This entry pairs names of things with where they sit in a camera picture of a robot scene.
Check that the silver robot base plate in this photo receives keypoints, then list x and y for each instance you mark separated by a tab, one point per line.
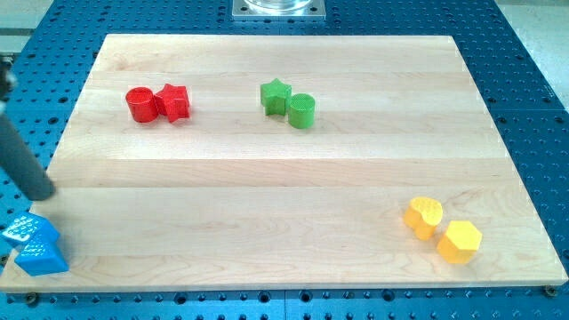
244	10

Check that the wooden board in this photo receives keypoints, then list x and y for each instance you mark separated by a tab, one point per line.
232	199

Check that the blue triangle block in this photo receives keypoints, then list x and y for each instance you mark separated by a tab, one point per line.
41	256

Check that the yellow heart block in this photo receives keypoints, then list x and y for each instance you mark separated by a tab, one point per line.
423	215

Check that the blue cube block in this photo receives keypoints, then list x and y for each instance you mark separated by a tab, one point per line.
27	226

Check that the green cylinder block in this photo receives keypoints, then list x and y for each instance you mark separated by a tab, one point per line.
301	112

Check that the green star block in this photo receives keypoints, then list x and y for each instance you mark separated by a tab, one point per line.
275	97

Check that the yellow hexagon block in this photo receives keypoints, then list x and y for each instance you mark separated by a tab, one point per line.
460	242

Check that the red star block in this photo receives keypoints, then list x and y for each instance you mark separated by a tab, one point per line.
173	102

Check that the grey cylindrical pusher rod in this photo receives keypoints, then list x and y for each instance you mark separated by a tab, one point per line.
21	165

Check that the red cylinder block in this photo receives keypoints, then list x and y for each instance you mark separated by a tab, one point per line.
141	103

